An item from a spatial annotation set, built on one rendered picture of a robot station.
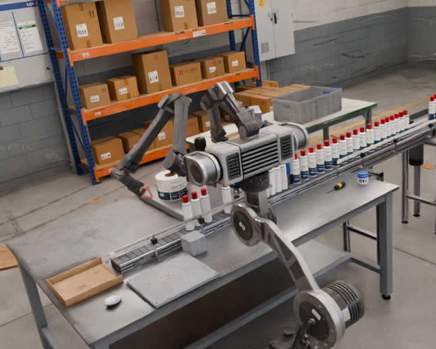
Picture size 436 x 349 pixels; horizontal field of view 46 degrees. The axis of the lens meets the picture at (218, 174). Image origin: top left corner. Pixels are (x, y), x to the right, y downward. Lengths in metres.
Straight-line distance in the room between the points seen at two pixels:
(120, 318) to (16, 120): 4.87
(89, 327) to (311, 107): 3.27
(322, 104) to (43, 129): 3.70
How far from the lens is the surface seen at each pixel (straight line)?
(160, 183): 3.34
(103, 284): 2.63
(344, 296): 2.15
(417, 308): 3.75
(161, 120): 2.54
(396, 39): 11.19
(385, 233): 3.52
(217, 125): 2.93
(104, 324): 2.41
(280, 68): 8.98
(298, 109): 4.91
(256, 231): 2.26
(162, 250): 2.82
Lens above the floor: 2.18
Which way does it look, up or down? 21 degrees down
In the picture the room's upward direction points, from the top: 8 degrees counter-clockwise
